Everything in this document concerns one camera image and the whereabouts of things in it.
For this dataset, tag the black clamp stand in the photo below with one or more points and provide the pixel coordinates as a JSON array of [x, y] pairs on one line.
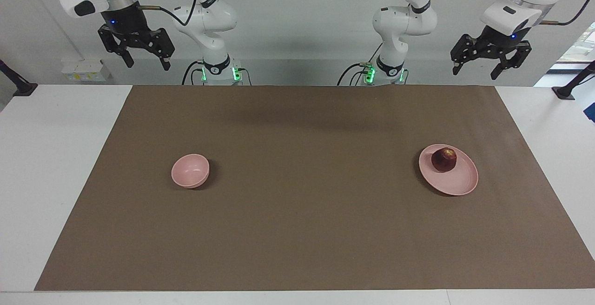
[[574, 84], [16, 84]]

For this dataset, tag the brown table mat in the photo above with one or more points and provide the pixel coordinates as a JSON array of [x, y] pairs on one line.
[[297, 212]]

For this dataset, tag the white wall socket box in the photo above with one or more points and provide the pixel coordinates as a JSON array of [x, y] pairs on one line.
[[86, 70]]

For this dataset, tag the pink plate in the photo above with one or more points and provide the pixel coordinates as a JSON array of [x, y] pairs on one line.
[[458, 179]]

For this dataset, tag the dark red apple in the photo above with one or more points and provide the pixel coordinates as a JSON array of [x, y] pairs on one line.
[[444, 160]]

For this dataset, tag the window with dark frame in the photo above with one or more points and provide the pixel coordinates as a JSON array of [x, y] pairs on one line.
[[578, 51]]

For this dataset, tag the pink bowl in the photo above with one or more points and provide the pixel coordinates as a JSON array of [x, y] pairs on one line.
[[189, 171]]

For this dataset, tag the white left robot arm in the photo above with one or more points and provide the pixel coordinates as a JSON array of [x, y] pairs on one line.
[[409, 21]]

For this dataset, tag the blue object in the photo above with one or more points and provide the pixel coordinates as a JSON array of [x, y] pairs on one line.
[[591, 107]]

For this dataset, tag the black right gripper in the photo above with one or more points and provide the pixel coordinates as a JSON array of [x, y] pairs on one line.
[[123, 21]]

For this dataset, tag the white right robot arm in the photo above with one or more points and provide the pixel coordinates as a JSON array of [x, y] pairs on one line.
[[209, 16]]

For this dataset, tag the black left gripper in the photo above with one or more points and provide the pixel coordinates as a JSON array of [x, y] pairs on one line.
[[502, 35]]

